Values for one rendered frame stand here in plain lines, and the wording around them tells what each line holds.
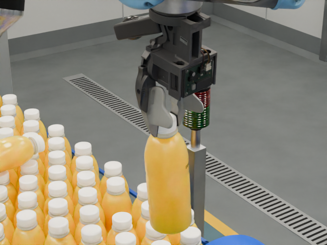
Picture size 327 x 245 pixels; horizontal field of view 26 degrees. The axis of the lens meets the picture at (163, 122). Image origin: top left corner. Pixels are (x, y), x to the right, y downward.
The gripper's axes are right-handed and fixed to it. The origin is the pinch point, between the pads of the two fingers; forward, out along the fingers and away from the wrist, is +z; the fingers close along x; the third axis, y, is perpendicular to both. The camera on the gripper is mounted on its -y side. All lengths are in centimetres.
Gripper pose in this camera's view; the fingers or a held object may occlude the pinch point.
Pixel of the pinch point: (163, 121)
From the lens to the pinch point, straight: 108.4
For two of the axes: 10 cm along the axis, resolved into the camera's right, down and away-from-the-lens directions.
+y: 6.6, 4.3, -6.2
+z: -0.1, 8.3, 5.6
